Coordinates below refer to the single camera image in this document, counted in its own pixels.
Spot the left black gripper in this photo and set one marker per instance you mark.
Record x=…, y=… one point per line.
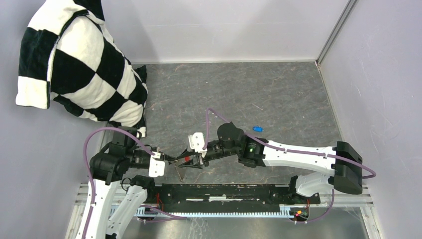
x=170, y=159

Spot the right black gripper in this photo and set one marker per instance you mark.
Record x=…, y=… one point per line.
x=195, y=164

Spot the metal key holder red handle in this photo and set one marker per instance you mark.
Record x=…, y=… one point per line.
x=182, y=165

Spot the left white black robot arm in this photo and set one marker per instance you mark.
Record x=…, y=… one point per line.
x=105, y=173

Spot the key with blue tag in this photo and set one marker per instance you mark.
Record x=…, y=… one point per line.
x=257, y=129

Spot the black white checkered cloth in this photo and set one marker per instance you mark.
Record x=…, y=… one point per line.
x=67, y=55

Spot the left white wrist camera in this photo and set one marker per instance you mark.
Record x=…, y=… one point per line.
x=157, y=167

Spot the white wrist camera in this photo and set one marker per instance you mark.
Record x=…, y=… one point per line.
x=196, y=143
x=157, y=167

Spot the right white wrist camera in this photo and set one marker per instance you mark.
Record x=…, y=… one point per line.
x=196, y=143

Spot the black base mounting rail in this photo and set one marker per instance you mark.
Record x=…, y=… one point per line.
x=226, y=198

